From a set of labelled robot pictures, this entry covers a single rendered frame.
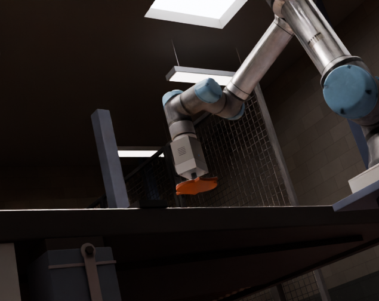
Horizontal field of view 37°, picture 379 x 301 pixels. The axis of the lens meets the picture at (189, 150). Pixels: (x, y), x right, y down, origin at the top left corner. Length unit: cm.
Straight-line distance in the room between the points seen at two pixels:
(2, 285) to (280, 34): 108
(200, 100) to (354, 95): 50
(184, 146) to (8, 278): 78
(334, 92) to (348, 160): 633
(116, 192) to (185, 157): 208
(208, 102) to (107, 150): 220
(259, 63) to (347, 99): 45
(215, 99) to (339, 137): 618
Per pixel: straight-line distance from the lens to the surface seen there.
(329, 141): 792
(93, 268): 108
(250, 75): 174
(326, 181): 796
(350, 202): 141
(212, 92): 165
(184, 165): 164
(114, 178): 373
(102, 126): 388
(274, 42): 172
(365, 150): 598
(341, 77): 137
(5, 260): 105
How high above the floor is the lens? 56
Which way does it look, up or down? 22 degrees up
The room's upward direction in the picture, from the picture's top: 15 degrees counter-clockwise
